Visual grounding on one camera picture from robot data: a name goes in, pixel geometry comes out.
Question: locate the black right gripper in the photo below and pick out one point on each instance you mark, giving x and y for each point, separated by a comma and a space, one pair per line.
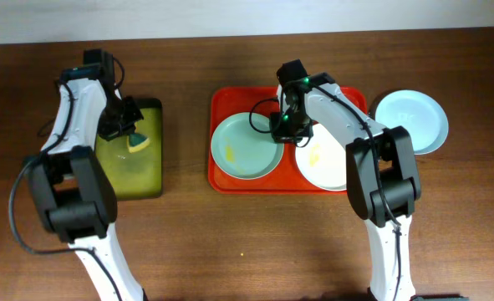
278, 136

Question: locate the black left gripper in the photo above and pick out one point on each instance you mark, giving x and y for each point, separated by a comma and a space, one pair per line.
121, 126

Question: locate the yellow green sponge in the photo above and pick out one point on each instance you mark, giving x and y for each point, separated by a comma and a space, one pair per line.
137, 142

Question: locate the white cream plate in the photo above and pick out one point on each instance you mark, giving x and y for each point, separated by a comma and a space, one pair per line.
322, 161

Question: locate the mint green plate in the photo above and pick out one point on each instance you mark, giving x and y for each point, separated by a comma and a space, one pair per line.
242, 149

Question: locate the light blue plate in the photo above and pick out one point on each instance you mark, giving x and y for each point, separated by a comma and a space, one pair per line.
418, 113

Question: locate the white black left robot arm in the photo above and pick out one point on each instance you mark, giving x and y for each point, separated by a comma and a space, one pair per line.
71, 192

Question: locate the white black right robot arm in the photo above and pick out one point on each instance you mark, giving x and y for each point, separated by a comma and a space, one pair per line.
382, 181

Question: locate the black tray with yellow liquid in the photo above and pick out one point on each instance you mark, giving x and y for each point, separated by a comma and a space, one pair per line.
136, 175

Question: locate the red plastic tray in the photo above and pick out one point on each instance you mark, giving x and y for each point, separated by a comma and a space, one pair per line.
284, 179

